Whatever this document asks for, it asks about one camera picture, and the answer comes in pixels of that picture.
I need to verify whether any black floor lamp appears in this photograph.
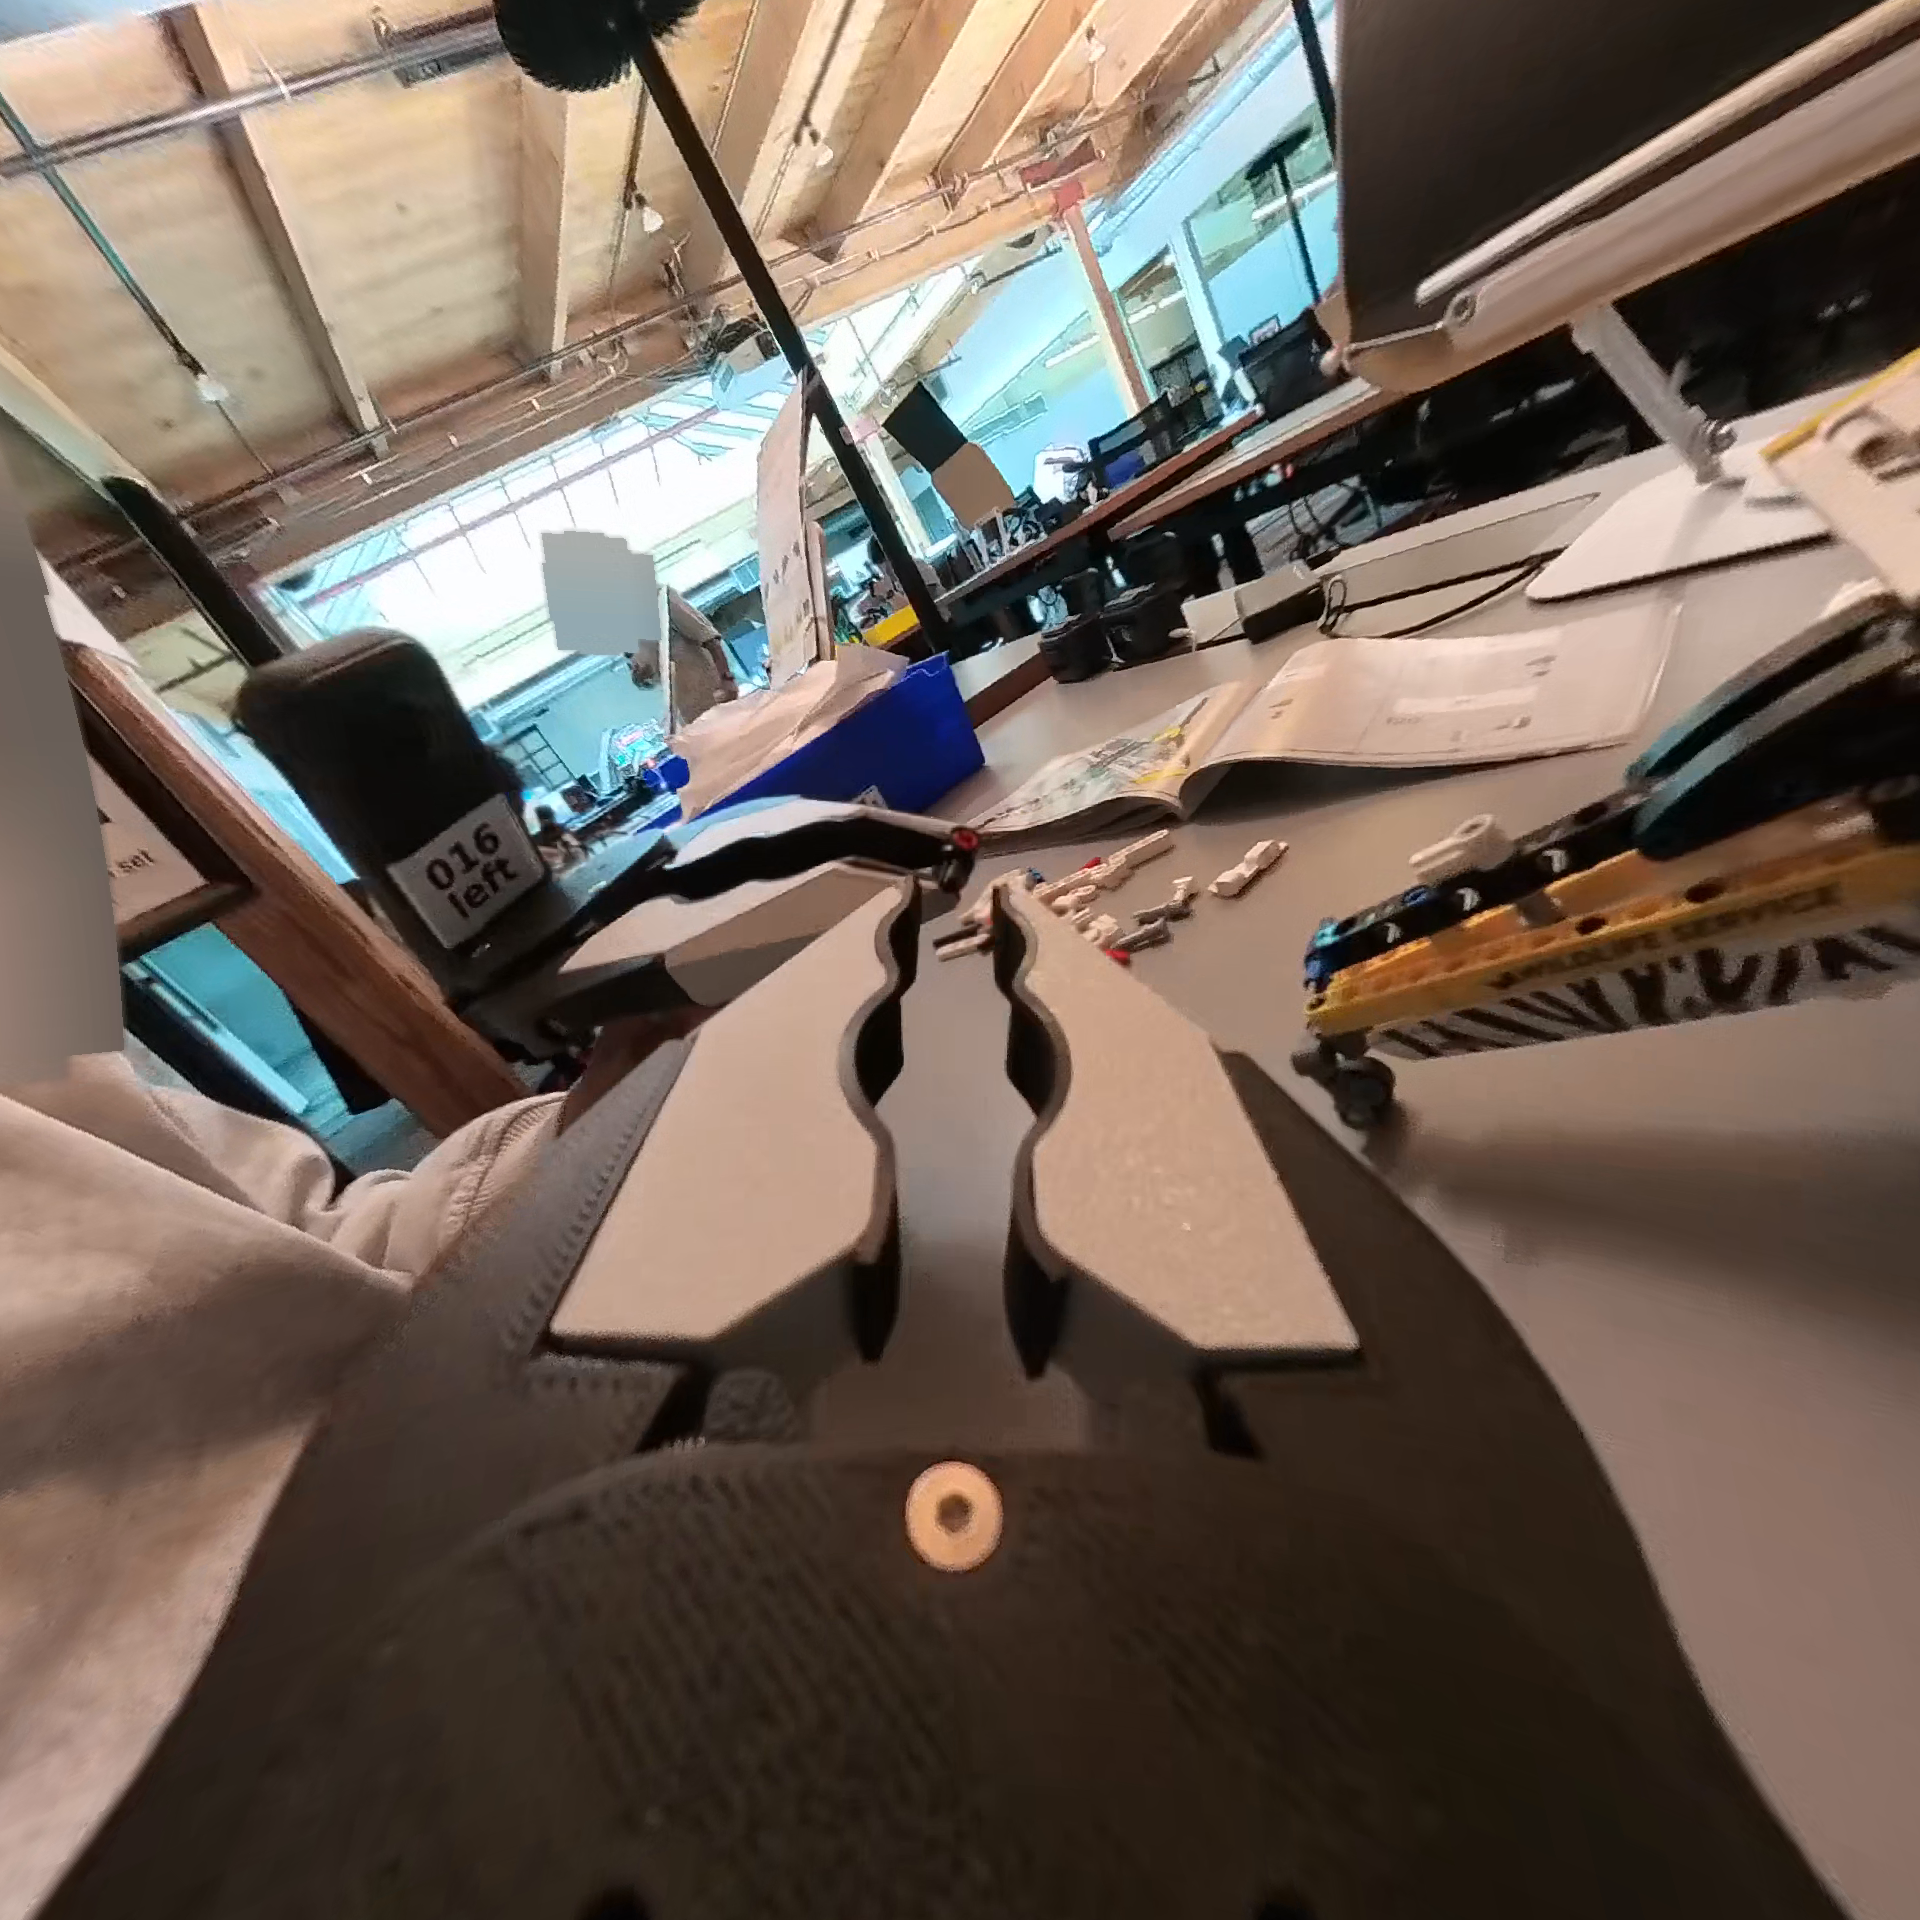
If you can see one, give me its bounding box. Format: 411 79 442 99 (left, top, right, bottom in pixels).
1266 0 1339 309
492 0 958 656

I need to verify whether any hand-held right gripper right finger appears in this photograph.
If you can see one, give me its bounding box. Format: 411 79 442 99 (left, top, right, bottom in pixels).
990 882 1367 1378

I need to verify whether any person's left forearm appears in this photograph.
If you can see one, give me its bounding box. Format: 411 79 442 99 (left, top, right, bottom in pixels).
299 1093 578 1292

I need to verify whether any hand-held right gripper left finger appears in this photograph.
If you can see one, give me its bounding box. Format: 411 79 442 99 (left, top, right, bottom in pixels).
543 874 924 1364

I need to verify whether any open lego instruction booklet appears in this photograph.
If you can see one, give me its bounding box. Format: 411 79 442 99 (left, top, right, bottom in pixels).
972 600 1685 841

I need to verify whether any brown wooden frame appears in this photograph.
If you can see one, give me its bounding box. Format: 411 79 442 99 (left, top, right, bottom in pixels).
60 642 531 1144

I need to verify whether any wooden background desk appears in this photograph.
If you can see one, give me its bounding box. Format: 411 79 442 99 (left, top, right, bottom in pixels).
931 411 1261 634
1118 381 1390 578

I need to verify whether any black braided cable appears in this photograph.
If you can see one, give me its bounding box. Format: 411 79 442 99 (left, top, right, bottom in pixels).
1318 552 1560 619

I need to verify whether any pile of lego pieces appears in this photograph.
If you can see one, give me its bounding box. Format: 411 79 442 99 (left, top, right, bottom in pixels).
933 827 1291 965

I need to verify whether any white printed board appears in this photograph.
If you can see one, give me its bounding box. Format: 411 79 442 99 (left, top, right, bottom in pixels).
754 387 837 681

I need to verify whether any yellow black lego model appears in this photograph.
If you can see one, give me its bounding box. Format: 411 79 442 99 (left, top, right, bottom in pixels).
1294 352 1920 1129

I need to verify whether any black computer monitor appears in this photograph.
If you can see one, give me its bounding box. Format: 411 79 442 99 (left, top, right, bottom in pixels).
1328 0 1920 369

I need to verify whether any black and tan hanging panel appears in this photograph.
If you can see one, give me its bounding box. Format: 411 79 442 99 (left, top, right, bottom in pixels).
879 380 1024 524

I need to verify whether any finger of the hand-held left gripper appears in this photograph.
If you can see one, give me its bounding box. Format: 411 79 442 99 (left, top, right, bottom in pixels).
550 859 922 1039
660 800 973 906

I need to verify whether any black office chair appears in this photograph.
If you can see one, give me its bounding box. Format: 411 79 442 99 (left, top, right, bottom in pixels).
1083 394 1182 495

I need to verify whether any blue plastic bin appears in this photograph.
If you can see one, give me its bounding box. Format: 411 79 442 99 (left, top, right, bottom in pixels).
675 652 990 841

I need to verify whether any silver monitor stand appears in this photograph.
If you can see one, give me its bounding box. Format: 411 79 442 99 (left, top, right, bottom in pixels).
1526 306 1844 605

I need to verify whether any crumpled white paper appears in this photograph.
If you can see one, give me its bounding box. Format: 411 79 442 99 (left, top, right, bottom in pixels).
667 642 958 784

